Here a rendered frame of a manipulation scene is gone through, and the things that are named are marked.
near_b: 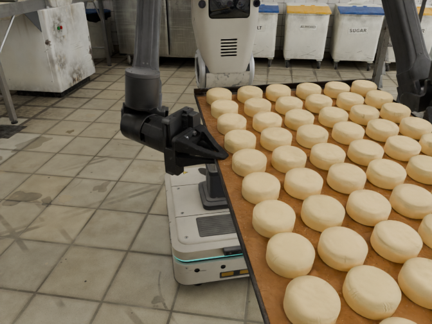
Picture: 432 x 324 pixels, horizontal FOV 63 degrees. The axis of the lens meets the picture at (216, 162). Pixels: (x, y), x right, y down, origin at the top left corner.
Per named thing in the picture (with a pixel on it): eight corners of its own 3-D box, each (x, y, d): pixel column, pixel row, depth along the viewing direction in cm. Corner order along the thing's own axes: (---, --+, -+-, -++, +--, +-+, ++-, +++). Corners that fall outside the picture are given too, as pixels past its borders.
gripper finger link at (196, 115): (214, 143, 49) (163, 123, 53) (213, 183, 53) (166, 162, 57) (239, 124, 54) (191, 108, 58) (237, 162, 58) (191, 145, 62)
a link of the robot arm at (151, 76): (167, 120, 72) (123, 117, 71) (171, 62, 67) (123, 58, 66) (167, 143, 61) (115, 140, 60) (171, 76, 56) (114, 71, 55)
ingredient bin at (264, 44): (234, 67, 481) (236, 6, 444) (237, 56, 537) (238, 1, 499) (274, 68, 476) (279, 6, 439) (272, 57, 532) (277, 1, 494)
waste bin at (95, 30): (121, 52, 562) (116, 7, 530) (108, 60, 516) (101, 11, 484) (90, 51, 569) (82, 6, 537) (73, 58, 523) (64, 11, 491)
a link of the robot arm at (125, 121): (139, 132, 67) (116, 139, 63) (139, 96, 64) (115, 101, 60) (166, 143, 64) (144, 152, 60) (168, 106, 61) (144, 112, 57)
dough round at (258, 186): (272, 211, 45) (274, 198, 43) (235, 199, 46) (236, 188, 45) (283, 188, 48) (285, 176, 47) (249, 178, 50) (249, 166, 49)
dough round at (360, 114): (377, 128, 62) (380, 118, 61) (348, 123, 64) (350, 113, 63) (377, 116, 66) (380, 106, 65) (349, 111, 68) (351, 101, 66)
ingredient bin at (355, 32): (331, 70, 466) (341, 8, 428) (326, 59, 521) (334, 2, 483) (373, 72, 458) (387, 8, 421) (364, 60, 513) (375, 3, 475)
